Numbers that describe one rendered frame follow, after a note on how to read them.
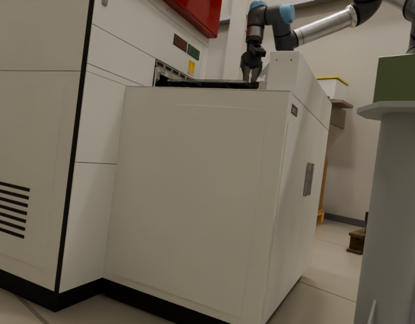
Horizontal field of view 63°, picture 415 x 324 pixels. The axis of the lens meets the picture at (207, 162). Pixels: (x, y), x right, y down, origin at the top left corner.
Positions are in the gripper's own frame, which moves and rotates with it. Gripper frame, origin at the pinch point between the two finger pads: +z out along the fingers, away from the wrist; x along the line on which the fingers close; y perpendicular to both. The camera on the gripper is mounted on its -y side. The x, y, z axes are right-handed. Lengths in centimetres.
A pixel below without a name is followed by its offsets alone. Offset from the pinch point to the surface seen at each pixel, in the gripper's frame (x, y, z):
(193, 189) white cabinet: 21, -27, 44
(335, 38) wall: -173, 273, -139
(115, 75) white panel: 53, -12, 7
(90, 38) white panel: 61, -23, -1
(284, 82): -2.3, -35.8, 5.5
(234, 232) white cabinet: 8, -37, 55
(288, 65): -2.9, -36.3, 0.1
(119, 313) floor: 41, -18, 91
